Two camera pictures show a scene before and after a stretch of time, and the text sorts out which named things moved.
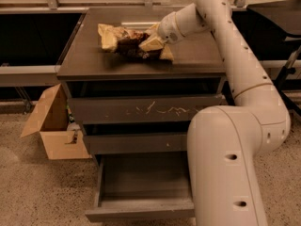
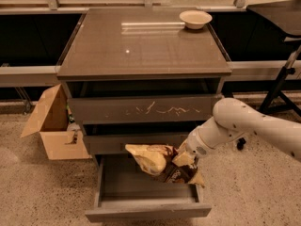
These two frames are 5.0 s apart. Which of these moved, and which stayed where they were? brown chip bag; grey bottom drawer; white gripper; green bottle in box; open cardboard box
Moved: white gripper; brown chip bag
Stayed: green bottle in box; grey bottom drawer; open cardboard box
